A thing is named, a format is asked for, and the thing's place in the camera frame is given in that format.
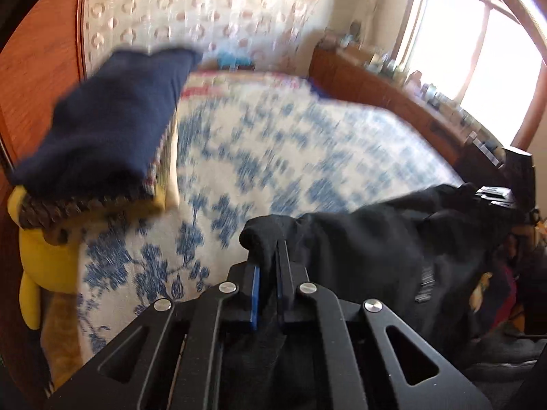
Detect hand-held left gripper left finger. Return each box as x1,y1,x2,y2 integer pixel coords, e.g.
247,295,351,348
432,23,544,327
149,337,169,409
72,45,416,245
45,260,261,410

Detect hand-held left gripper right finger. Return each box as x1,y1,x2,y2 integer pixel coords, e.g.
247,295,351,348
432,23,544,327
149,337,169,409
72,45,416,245
276,239,492,410

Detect black t-shirt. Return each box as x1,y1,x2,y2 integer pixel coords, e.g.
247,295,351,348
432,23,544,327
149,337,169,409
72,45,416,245
222,183,526,410

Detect folded navy clothes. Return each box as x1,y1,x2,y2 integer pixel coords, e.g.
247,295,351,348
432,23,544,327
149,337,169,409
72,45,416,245
11,47,203,199

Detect wooden-framed window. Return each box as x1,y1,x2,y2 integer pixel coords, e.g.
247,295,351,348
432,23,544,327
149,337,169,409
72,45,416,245
393,0,547,146

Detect blue floral white sheet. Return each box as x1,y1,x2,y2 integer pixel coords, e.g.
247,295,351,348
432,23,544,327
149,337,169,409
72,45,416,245
77,72,466,364

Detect long wooden cabinet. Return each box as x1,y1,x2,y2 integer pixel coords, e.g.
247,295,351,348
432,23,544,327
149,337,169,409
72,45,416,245
310,45,505,176

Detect folded brown patterned cloth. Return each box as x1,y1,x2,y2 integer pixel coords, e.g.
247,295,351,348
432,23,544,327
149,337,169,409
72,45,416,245
19,192,159,230

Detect yellow plush toy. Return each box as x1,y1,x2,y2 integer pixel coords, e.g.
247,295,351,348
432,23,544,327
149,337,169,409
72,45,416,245
9,186,86,331

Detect floral satin quilt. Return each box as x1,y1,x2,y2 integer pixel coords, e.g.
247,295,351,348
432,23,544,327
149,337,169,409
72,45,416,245
182,70,317,100

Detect small blue box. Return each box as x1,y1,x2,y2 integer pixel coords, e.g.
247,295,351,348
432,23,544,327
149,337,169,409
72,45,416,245
216,51,254,71

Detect sheer circle-patterned curtain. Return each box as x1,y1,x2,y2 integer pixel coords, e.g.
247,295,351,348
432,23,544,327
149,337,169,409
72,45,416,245
81,0,334,78

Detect red-brown wooden wardrobe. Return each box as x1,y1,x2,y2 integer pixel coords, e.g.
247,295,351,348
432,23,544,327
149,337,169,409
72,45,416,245
0,0,92,189

